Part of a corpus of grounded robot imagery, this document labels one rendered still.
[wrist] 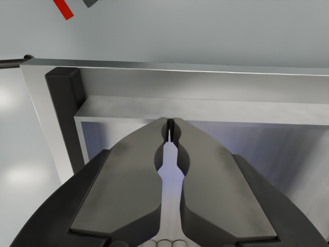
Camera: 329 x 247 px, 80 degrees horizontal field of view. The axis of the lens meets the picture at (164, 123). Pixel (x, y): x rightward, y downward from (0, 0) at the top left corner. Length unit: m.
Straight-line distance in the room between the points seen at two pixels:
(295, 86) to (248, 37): 0.94
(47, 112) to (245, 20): 1.01
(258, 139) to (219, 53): 0.91
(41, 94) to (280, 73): 0.20
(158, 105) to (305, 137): 0.15
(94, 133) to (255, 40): 1.04
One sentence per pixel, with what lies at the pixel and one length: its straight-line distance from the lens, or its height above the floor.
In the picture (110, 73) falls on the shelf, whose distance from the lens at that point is 0.17.
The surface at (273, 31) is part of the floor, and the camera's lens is 1.17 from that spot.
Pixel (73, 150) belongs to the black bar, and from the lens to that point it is 0.19.
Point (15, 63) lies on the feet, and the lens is 1.21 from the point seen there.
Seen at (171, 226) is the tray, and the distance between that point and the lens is 0.30.
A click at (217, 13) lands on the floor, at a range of 1.07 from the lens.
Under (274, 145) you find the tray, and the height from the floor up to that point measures 0.88.
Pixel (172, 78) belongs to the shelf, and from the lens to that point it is 0.16.
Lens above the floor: 1.03
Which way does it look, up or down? 57 degrees down
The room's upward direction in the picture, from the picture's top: 179 degrees clockwise
